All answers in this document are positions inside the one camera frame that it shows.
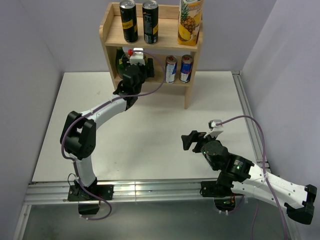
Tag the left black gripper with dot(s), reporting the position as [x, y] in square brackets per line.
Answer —
[148, 72]

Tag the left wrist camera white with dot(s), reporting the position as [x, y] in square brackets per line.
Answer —
[136, 56]

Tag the green glass bottle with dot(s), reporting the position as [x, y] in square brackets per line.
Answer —
[121, 61]

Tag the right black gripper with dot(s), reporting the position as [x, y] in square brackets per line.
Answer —
[194, 136]

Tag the pineapple juice carton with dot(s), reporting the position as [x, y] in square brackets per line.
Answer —
[189, 19]

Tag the aluminium side rail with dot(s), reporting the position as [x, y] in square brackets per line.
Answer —
[256, 142]

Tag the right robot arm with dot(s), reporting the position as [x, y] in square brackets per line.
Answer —
[240, 176]

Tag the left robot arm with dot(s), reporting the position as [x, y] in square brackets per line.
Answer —
[78, 138]

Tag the aluminium front rail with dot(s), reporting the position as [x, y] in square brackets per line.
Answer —
[50, 193]

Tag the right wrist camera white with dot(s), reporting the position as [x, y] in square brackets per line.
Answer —
[216, 128]

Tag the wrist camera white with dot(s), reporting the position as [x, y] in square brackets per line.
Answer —
[216, 128]
[136, 56]

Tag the dark grey can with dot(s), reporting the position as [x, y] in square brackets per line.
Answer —
[150, 14]

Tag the blue silver can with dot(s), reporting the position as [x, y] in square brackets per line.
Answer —
[186, 68]
[171, 68]

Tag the wooden two-tier shelf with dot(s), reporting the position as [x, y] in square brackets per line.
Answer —
[174, 31]

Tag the black yellow tall can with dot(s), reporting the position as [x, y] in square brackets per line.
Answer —
[128, 14]

